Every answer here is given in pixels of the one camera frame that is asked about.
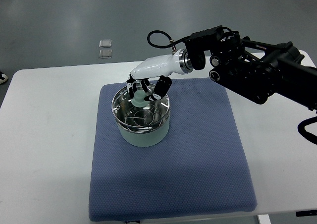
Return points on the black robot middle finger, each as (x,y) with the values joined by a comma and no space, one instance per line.
(134,86)

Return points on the black white shoe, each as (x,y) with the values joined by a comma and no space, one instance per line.
(3,78)

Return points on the green steel pot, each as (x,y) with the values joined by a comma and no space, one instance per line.
(145,139)

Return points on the upper metal floor plate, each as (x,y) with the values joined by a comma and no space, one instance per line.
(105,43)

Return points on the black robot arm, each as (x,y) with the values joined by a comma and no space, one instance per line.
(254,70)

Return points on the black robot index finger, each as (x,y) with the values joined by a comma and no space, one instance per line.
(144,83)

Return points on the metal floor plate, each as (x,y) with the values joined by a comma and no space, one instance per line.
(105,53)
(105,43)

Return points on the glass lid with green knob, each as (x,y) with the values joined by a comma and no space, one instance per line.
(138,115)

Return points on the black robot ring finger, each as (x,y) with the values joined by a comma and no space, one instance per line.
(129,86)

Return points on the blue quilted cloth mat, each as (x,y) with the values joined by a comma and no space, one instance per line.
(199,167)

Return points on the lower metal floor plate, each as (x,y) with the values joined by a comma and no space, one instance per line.
(105,53)

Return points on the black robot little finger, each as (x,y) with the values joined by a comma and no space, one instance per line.
(129,80)

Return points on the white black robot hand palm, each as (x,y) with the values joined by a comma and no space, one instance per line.
(164,65)

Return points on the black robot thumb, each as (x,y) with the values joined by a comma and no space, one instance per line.
(160,90)

